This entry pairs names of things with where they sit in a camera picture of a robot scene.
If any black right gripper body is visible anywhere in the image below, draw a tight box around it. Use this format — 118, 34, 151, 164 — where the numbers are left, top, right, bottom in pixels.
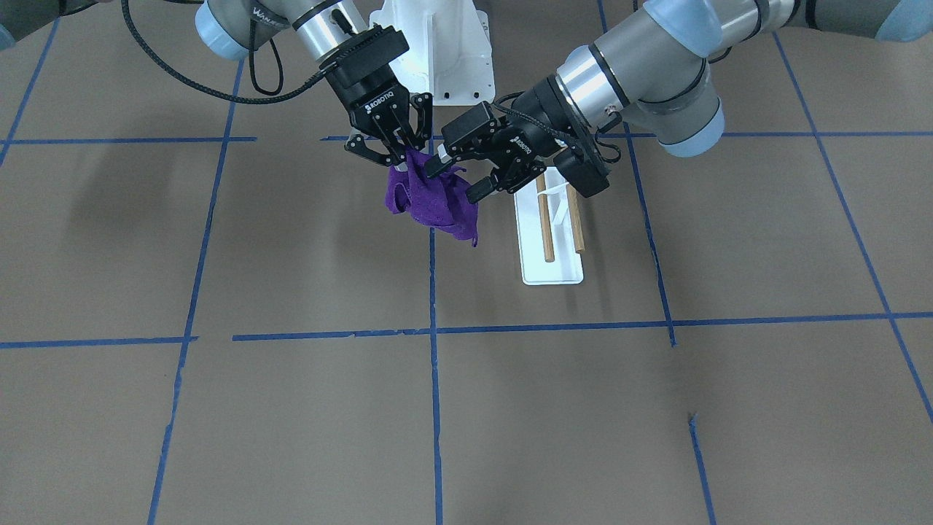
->
321, 26, 415, 143

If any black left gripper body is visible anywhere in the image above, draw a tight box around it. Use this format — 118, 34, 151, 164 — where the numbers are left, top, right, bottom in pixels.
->
490, 77, 577, 162

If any purple microfiber towel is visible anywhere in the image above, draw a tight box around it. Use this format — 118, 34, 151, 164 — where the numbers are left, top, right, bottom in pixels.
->
384, 147, 479, 248

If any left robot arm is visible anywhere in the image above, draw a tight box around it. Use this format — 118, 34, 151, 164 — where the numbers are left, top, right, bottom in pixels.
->
424, 1, 932, 203

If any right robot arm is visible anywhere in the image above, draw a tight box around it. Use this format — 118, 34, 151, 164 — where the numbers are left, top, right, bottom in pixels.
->
120, 1, 432, 169

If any wooden rack rod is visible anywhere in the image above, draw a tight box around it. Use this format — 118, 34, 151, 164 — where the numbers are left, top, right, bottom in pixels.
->
534, 173, 555, 263
566, 185, 586, 254

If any white towel rack base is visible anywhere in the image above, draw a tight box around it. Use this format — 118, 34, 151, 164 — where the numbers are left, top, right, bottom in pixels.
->
514, 167, 585, 286

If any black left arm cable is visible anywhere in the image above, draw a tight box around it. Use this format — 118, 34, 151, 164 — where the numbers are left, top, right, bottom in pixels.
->
503, 91, 624, 165

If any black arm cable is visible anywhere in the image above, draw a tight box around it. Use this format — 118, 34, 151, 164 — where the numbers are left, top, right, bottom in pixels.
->
503, 91, 624, 165
120, 0, 343, 104

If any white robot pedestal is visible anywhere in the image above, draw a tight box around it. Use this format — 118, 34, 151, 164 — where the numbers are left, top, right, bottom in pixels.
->
369, 1, 496, 106

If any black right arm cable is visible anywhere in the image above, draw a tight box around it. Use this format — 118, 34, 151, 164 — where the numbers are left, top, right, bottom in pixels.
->
120, 0, 343, 104

